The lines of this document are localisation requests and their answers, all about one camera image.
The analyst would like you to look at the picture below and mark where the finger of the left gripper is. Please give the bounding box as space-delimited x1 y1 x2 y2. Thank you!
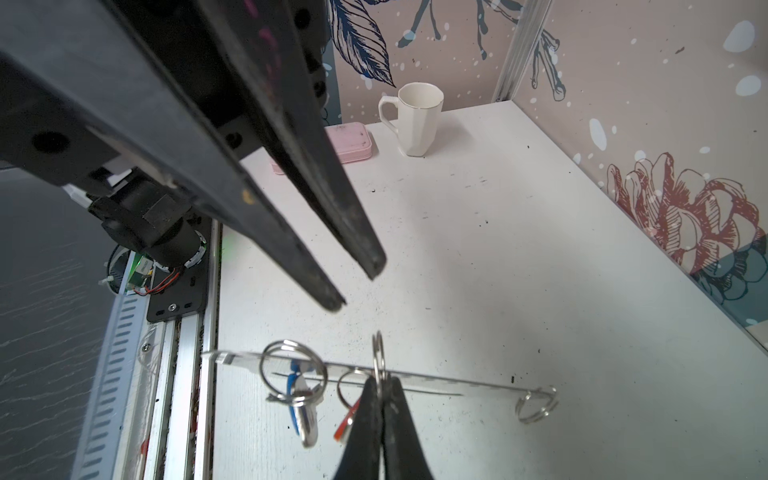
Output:
197 1 387 279

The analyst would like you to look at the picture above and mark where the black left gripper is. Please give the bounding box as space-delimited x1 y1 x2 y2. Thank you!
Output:
1 1 345 311

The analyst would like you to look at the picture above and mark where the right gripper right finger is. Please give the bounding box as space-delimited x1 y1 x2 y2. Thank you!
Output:
382 376 433 480

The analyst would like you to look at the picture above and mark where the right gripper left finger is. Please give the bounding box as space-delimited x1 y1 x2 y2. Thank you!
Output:
334 378 383 480

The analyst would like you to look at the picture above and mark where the red capped key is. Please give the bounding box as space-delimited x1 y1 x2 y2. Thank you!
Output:
333 368 369 444

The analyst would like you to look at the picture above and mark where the blue capped key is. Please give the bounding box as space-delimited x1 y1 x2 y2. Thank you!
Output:
286 359 321 448

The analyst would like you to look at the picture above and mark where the split keyring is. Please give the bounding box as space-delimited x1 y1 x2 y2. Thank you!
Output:
372 331 387 388
258 339 329 406
514 386 559 425

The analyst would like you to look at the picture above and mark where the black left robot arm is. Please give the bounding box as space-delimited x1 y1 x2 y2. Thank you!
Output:
1 1 391 311

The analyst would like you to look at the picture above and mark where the pink rectangular tray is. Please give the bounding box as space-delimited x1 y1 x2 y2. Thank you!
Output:
269 121 376 176

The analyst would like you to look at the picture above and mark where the white ceramic mug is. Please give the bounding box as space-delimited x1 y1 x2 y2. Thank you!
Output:
378 82 444 157

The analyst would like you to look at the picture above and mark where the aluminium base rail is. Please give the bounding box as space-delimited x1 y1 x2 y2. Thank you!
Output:
70 222 222 479

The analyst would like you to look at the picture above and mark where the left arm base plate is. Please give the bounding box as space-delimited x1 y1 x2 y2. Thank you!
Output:
146 216 213 323

